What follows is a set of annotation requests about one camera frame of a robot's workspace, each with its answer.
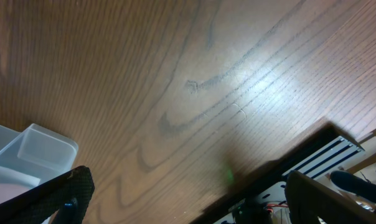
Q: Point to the clear plastic storage container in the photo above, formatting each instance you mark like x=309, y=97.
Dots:
x=32, y=157

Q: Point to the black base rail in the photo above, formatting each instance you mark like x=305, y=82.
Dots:
x=322, y=152

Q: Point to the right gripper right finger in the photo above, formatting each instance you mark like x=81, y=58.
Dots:
x=309, y=202

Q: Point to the dark shoe on floor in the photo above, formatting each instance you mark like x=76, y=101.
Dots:
x=353, y=184

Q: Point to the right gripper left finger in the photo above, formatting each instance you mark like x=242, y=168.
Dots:
x=66, y=197

